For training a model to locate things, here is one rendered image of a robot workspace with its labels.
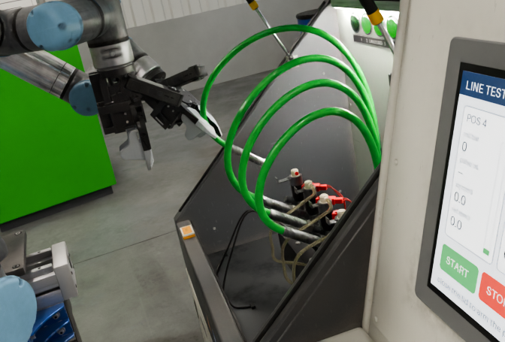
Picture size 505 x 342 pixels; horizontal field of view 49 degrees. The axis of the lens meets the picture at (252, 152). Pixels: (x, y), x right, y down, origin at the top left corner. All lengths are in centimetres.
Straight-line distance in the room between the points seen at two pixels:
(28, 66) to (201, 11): 664
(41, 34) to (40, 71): 29
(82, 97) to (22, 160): 321
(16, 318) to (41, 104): 361
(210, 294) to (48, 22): 61
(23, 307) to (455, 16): 65
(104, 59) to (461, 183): 65
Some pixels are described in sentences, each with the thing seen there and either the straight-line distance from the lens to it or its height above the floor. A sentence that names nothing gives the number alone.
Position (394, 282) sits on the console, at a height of 110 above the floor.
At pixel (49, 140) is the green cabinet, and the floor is 57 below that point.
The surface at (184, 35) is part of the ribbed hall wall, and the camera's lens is 775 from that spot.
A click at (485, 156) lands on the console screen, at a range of 66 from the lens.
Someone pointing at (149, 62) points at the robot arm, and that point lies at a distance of 132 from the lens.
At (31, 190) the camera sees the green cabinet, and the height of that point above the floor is 25.
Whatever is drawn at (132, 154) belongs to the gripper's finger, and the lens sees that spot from 110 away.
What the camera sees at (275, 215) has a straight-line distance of 103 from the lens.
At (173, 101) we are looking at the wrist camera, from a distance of 108.
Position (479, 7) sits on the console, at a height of 148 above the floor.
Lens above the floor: 157
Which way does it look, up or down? 19 degrees down
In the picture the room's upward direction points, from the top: 11 degrees counter-clockwise
